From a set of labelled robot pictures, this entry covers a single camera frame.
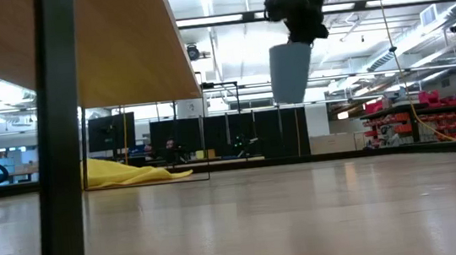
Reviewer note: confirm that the black partition panels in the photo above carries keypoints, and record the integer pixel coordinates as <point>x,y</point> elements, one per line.
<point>216,133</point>

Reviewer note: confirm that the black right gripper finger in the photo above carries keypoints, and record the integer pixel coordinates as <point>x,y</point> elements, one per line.
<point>307,32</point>

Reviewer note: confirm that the thick grey metal shelf leg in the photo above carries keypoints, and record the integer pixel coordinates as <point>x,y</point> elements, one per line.
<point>59,162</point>

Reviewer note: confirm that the yellow cloth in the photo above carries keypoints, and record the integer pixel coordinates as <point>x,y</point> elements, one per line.
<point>122,174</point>

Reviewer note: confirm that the long ceiling light bar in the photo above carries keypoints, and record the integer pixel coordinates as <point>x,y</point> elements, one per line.
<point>216,20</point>

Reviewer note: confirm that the black metal frame stand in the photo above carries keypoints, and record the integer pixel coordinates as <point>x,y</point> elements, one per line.
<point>219,84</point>

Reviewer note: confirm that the light blue cup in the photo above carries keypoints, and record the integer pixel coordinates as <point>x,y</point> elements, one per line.
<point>290,74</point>

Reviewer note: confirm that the person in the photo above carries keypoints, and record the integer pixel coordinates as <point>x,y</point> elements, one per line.
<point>169,144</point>

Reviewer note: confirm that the rack with red bins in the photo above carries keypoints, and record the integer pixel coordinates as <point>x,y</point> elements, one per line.
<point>443,117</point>

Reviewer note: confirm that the thin black shelf leg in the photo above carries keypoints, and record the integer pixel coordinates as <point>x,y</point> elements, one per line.
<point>203,138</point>
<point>83,138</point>

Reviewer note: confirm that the white low cabinets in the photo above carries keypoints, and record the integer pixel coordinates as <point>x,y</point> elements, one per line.
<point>336,143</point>

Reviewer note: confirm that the wooden shelf board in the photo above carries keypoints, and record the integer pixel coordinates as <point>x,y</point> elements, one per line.
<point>126,49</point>

